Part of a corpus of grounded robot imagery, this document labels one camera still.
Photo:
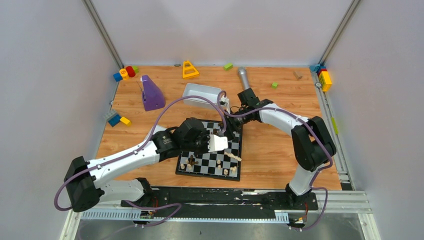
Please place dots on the green block near wall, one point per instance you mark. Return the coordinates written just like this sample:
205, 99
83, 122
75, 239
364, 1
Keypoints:
228, 66

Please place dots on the yellow cylinder block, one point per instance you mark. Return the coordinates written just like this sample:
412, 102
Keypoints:
124, 74

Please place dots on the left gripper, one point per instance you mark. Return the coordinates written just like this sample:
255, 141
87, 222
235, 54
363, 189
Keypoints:
205, 144

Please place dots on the purple metronome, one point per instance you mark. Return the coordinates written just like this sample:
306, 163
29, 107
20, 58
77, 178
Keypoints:
151, 95

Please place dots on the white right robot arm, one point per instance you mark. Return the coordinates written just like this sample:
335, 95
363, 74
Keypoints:
313, 145

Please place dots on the white king lying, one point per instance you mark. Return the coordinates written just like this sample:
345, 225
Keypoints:
231, 157

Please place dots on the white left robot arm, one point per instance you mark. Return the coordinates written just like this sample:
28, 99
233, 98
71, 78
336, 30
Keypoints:
91, 182

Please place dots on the yellow triangular toy block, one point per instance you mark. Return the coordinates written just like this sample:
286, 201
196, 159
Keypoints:
189, 70

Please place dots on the brown wooden block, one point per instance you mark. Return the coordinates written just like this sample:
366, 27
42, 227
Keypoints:
298, 75

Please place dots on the black white chessboard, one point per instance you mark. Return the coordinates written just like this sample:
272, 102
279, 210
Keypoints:
217, 165

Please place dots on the blue toy block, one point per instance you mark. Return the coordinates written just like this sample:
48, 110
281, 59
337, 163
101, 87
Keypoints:
117, 77

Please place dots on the white box lid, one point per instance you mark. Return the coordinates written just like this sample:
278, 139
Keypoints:
158, 128

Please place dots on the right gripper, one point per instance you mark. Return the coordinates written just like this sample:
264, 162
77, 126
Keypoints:
230, 118

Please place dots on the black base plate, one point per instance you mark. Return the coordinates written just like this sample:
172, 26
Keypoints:
225, 203

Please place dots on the small yellow block left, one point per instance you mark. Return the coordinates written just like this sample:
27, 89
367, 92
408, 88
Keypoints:
125, 121

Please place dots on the blue block left edge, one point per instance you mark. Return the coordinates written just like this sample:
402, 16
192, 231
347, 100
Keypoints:
113, 121

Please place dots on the silver microphone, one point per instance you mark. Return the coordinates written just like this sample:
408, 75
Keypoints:
243, 76

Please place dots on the white rectangular box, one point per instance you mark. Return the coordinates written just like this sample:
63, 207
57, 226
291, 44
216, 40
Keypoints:
208, 92

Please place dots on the red cylinder block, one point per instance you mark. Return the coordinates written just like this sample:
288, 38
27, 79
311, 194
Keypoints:
130, 71

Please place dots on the stacked coloured blocks right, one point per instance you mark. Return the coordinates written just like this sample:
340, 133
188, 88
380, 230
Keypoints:
323, 76

